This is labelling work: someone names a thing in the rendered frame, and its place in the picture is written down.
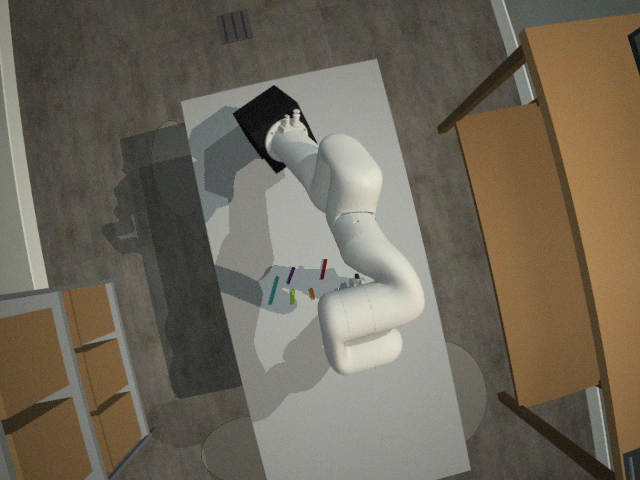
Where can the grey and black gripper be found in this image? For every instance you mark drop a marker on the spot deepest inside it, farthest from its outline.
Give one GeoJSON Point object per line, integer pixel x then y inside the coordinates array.
{"type": "Point", "coordinates": [355, 281]}

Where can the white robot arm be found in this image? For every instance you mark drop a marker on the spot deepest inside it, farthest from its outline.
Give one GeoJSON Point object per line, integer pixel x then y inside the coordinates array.
{"type": "Point", "coordinates": [346, 186]}

